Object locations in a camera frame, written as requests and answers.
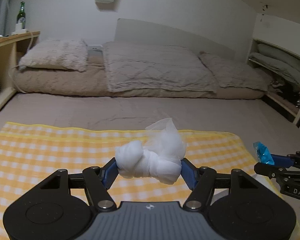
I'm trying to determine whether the blue plastic packet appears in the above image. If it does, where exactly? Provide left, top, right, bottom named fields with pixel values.
left=253, top=141, right=275, bottom=165

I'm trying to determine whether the green glass bottle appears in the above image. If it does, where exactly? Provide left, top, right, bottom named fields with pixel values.
left=17, top=1, right=26, bottom=29

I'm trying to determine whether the wooden bedside shelf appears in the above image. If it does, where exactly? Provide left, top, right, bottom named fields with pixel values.
left=0, top=31, right=40, bottom=110

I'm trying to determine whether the white charger cable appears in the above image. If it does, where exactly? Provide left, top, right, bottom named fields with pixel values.
left=8, top=31, right=36, bottom=93

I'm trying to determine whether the grey bed sheet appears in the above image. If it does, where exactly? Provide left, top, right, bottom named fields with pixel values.
left=0, top=94, right=300, bottom=163

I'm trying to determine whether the folded grey bedding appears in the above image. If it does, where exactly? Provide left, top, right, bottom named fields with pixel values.
left=249, top=43, right=300, bottom=87

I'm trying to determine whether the right beige quilted pillow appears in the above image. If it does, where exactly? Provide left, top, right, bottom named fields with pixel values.
left=199, top=54, right=269, bottom=92

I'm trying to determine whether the small fluffy beige pillow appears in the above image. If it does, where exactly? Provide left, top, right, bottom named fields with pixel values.
left=19, top=38, right=88, bottom=72

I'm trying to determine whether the white gauze bundle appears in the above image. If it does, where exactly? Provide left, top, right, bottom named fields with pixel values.
left=115, top=118, right=186, bottom=185

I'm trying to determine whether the large beige quilted pillow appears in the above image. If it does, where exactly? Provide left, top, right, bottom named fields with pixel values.
left=102, top=42, right=217, bottom=93

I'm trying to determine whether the folded brown duvet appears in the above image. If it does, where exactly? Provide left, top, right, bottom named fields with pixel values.
left=12, top=56, right=264, bottom=100

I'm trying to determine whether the right wooden shelf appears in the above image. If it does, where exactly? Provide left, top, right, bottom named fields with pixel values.
left=247, top=38, right=300, bottom=127

